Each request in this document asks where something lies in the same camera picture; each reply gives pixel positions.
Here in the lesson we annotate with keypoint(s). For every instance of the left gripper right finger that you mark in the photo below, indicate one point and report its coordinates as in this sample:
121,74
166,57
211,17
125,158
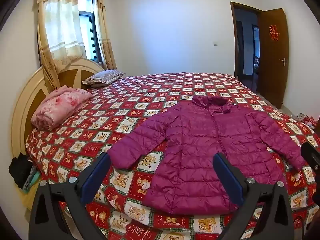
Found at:
275,220

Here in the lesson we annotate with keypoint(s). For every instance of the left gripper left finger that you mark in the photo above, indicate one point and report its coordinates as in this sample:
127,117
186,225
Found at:
47,220

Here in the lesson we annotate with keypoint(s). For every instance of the magenta quilted down jacket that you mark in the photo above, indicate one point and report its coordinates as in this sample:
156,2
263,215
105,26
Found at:
185,183

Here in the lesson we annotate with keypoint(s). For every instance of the dark clothes pile by bed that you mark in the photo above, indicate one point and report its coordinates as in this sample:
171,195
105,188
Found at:
24,172

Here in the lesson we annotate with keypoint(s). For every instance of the brown wooden door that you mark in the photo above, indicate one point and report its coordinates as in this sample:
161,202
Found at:
272,78

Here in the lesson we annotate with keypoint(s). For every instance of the pink floral folded blanket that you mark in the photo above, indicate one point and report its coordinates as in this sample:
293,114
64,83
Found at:
58,106

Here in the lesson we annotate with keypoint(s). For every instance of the red double happiness decoration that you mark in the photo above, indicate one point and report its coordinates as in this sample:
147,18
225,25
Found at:
273,32

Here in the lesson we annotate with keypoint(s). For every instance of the red patchwork bear bedspread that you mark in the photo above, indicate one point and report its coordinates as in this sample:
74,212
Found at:
113,112

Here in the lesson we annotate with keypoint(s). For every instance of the striped plaid pillow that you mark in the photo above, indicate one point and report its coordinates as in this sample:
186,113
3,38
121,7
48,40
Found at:
103,79

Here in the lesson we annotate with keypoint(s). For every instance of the beige right curtain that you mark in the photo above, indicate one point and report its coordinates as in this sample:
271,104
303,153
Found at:
102,35

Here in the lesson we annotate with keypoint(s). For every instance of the beige curtain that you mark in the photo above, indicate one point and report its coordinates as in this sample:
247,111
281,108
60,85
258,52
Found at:
59,38
102,35

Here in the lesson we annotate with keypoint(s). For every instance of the beige left curtain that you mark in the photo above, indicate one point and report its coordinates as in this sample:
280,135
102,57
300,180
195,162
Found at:
59,38

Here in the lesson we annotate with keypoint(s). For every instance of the window with dark frame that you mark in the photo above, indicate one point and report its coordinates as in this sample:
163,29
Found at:
88,30

